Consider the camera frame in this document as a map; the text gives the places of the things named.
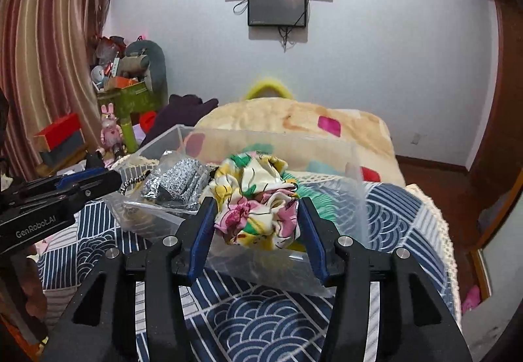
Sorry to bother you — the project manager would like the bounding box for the black white beaded bracelet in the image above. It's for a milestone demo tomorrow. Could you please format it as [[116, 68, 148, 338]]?
[[118, 169, 153, 196]]

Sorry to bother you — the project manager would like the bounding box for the silver glitter pouch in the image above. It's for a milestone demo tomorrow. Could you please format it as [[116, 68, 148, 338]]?
[[141, 150, 210, 211]]

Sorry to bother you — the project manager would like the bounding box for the green knitted cloth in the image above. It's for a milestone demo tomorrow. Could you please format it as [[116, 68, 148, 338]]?
[[283, 171, 361, 229]]

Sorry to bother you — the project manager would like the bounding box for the floral silk scarf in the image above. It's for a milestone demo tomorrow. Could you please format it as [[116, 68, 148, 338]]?
[[200, 151, 300, 250]]

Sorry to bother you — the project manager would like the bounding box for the clear plastic storage box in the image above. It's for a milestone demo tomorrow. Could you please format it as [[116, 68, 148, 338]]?
[[106, 126, 370, 297]]

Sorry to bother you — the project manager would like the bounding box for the left hand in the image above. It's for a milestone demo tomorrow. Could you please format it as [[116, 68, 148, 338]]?
[[18, 257, 47, 321]]

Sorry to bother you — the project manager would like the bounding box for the red box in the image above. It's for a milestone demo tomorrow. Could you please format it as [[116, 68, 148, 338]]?
[[34, 113, 85, 152]]

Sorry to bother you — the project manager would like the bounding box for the pink rabbit doll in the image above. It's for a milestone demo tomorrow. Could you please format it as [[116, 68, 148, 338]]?
[[100, 102, 125, 159]]

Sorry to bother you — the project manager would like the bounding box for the red plush item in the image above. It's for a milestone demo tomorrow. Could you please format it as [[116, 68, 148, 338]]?
[[139, 111, 157, 134]]

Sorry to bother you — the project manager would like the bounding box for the green cardboard box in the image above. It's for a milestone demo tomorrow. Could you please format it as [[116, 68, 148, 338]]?
[[97, 82, 163, 118]]

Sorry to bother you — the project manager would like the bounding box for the blue white patterned bedspread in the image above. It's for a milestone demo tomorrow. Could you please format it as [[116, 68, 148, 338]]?
[[37, 181, 461, 361]]

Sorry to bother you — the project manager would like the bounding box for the dark purple garment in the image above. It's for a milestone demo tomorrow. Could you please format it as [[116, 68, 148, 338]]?
[[140, 95, 219, 148]]

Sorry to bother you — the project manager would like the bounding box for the grey green plush toy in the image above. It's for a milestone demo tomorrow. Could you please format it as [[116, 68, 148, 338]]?
[[117, 40, 168, 102]]

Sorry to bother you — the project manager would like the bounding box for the brown wooden wardrobe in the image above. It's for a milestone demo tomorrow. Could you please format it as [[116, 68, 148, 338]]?
[[434, 0, 523, 224]]

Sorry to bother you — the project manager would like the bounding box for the striped red curtain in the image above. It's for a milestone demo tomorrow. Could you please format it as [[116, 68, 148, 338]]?
[[1, 0, 110, 181]]

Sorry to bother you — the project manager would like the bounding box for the beige plush blanket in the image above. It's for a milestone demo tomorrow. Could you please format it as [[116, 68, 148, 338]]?
[[197, 97, 406, 187]]

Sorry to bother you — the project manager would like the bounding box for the yellow plush headband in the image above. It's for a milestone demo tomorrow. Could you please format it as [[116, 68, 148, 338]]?
[[243, 78, 294, 100]]

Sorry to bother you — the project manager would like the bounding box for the small black wall monitor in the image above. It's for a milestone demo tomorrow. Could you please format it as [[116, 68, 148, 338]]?
[[247, 0, 309, 28]]

